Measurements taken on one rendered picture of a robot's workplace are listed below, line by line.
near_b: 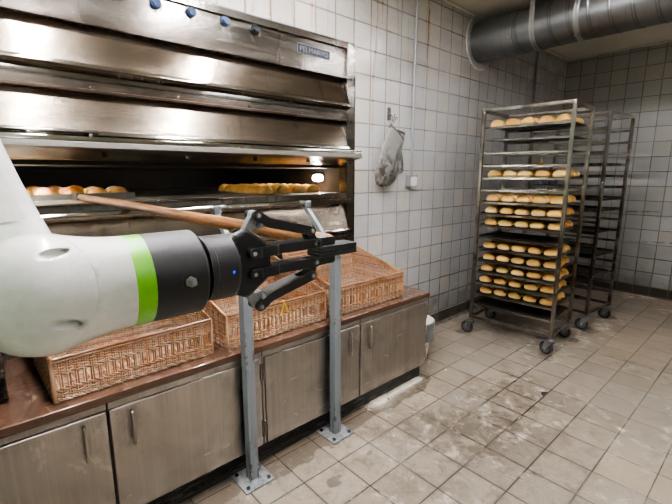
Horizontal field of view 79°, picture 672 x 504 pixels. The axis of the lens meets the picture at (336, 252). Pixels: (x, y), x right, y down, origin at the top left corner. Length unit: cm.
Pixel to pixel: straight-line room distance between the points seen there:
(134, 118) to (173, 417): 127
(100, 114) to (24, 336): 170
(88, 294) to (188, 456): 151
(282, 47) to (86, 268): 222
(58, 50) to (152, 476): 166
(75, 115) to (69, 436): 121
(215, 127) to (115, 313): 185
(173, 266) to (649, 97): 535
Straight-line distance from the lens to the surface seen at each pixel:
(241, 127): 229
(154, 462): 183
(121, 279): 42
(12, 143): 185
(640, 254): 554
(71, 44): 209
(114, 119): 206
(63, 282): 40
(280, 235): 82
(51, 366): 160
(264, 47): 246
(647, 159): 548
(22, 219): 55
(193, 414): 180
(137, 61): 213
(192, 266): 44
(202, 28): 231
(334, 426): 224
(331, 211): 267
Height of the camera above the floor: 130
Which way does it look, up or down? 11 degrees down
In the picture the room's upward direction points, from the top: straight up
